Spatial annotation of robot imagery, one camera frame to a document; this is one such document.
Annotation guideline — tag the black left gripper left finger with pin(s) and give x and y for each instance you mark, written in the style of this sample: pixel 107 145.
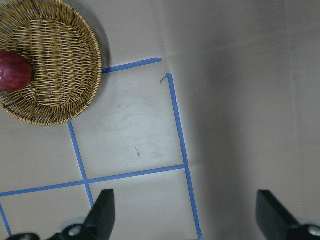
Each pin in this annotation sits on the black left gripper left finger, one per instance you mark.
pixel 99 223

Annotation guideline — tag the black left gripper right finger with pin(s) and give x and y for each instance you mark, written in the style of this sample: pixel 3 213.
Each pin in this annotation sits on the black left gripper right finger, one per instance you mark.
pixel 277 223

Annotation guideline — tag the dark red apple in basket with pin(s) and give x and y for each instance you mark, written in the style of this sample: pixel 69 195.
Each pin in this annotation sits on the dark red apple in basket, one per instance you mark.
pixel 15 72

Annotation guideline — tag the woven wicker basket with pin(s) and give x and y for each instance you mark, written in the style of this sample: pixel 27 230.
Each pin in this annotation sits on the woven wicker basket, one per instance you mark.
pixel 65 56

